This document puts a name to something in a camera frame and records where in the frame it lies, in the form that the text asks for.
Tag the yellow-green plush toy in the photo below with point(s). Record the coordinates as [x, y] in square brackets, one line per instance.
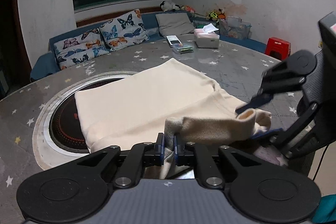
[215, 14]

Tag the red plastic stool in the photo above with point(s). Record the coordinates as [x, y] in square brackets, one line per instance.
[278, 47]

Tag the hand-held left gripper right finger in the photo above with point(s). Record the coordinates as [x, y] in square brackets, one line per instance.
[176, 148]

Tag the butterfly-print cushion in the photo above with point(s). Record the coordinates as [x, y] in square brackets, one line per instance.
[123, 29]
[78, 50]

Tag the dark wooden door frame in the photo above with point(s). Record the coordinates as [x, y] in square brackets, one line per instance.
[22, 43]

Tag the white tissue box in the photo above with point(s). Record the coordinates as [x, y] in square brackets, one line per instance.
[207, 40]

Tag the black round induction cooker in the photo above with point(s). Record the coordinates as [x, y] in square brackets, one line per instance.
[65, 129]

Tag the white remote control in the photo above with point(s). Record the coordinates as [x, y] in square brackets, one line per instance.
[173, 41]

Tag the pink plush toy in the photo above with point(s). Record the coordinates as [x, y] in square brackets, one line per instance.
[187, 8]

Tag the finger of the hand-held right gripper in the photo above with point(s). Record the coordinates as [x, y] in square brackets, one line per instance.
[294, 132]
[258, 102]

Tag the black and white plush toy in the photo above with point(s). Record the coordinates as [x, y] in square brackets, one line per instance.
[168, 6]

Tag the white paper sheet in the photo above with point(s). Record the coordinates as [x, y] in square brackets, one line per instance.
[210, 29]

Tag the small clear plastic box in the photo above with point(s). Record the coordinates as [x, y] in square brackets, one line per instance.
[183, 48]

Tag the grey star-print tablecloth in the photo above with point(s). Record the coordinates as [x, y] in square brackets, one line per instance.
[236, 74]

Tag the cream sweater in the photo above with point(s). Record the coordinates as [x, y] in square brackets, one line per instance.
[144, 103]

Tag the teal cloth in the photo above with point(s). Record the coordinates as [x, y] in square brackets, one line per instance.
[326, 211]

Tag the clear plastic storage bin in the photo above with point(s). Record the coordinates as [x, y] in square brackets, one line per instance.
[235, 28]

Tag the blue sofa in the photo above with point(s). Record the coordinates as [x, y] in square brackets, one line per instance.
[42, 66]

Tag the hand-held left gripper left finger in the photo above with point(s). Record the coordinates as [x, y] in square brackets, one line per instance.
[161, 148]

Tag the grey cushion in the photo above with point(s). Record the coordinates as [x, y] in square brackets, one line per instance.
[174, 24]

